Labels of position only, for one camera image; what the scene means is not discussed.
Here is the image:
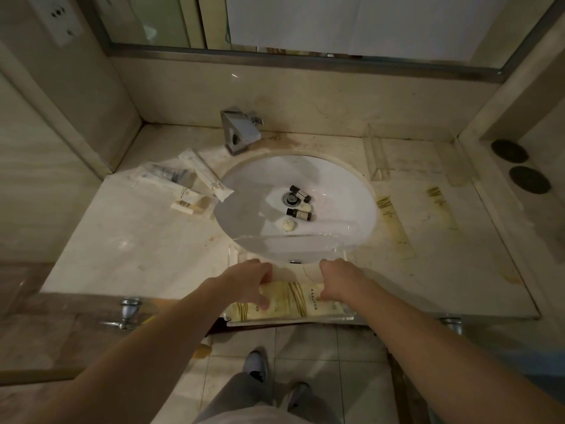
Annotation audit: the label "clear razor packet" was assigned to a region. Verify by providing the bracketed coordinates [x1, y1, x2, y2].
[132, 162, 197, 190]

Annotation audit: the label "white wall outlet panel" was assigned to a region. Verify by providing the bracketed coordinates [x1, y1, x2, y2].
[24, 0, 85, 47]

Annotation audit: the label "person's grey trousers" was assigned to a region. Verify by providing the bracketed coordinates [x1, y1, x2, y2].
[194, 370, 330, 424]

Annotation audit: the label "clear acrylic organizer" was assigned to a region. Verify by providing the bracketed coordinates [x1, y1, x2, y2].
[364, 123, 464, 187]

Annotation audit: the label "person's left hand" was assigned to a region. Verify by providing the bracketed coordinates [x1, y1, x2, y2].
[207, 259, 275, 312]

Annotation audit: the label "person's left shoe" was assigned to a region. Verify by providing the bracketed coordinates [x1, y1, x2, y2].
[242, 348, 270, 385]

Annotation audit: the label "person's right forearm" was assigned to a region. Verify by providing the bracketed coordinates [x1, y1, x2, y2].
[353, 284, 565, 424]

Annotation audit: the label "person's right shoe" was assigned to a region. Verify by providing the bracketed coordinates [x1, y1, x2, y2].
[289, 382, 311, 411]

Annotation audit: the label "small cream box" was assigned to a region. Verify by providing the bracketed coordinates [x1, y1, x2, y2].
[171, 196, 212, 216]

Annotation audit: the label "white paper sheet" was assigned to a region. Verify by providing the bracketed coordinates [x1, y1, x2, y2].
[225, 0, 515, 62]

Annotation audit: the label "chrome towel bar bracket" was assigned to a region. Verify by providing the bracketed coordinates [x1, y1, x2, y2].
[100, 297, 143, 332]
[440, 316, 464, 337]

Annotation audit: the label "chrome faucet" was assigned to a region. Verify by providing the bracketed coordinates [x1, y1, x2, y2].
[220, 108, 264, 156]

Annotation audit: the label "person's shoe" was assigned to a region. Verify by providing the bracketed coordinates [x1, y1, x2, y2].
[242, 348, 270, 385]
[289, 382, 311, 411]

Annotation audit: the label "white sink basin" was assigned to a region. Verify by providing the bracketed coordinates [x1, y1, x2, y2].
[214, 153, 379, 266]

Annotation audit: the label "clear acrylic tray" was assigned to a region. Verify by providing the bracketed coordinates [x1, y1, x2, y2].
[225, 231, 356, 327]

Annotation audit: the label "person's left forearm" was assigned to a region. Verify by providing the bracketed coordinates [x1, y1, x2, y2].
[26, 280, 228, 424]

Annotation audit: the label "person's right hand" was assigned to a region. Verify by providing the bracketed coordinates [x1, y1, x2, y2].
[318, 258, 380, 305]

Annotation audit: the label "metal-framed wall mirror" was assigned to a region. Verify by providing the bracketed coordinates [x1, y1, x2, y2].
[75, 0, 565, 84]

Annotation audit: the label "black round coaster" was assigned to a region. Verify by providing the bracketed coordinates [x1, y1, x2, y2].
[508, 165, 551, 195]
[490, 138, 529, 164]

